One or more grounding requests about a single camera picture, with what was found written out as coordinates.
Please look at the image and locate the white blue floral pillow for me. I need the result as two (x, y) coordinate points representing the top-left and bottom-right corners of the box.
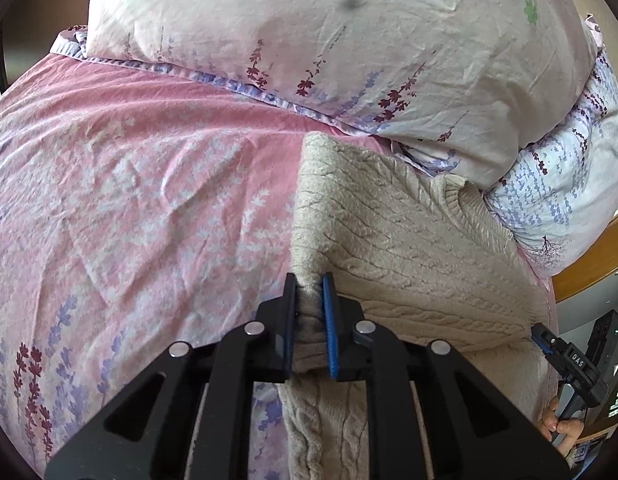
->
(485, 14), (618, 278)

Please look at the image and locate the wooden headboard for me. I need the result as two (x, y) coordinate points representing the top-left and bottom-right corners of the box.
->
(552, 216), (618, 302)

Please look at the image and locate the pale pink floral pillow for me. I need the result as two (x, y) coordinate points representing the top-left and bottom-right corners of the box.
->
(83, 0), (603, 191)

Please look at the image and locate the person's right hand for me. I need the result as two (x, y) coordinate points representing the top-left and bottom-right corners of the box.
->
(536, 396), (584, 457)

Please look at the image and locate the pink floral bed sheet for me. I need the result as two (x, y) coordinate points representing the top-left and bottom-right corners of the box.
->
(0, 24), (561, 480)

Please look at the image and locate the beige cable-knit sweater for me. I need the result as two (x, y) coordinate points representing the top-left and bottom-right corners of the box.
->
(280, 133), (556, 479)

